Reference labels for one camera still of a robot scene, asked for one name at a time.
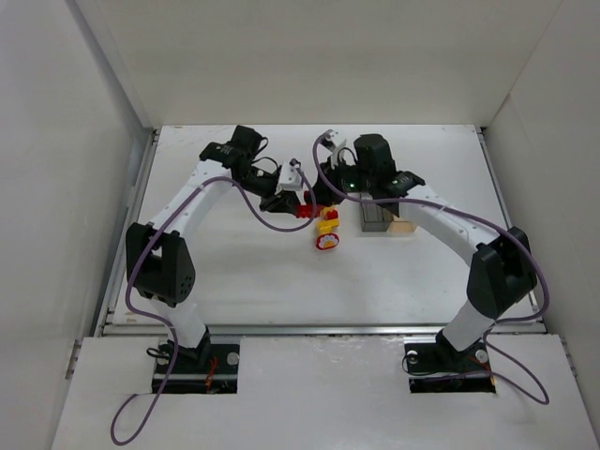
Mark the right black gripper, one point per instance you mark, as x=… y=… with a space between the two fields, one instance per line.
x=323 y=191

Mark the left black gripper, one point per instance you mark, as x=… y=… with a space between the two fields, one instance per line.
x=279 y=201

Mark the red L-shaped lego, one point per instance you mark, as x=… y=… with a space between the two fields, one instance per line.
x=308 y=211

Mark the yellow square lego brick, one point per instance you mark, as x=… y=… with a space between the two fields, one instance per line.
x=327 y=226

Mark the yellow peacock lego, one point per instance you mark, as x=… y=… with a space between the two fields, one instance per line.
x=328 y=209

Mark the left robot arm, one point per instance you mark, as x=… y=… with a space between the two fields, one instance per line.
x=159 y=265

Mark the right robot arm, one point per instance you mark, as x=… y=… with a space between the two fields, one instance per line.
x=501 y=269

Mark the red cloud print lego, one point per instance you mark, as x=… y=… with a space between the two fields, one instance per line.
x=327 y=241

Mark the grey transparent container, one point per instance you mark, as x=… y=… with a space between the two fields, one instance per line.
x=374 y=218

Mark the amber transparent container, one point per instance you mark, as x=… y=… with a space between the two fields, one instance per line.
x=398 y=224

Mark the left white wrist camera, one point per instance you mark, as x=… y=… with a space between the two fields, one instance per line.
x=290 y=178

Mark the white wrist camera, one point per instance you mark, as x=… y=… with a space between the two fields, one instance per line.
x=290 y=178
x=335 y=143

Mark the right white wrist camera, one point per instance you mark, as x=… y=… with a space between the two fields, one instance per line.
x=335 y=143

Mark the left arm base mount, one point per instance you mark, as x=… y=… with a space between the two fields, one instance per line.
x=216 y=373

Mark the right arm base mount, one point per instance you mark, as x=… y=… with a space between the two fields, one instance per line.
x=430 y=373

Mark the aluminium rail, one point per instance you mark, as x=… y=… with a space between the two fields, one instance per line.
x=114 y=330

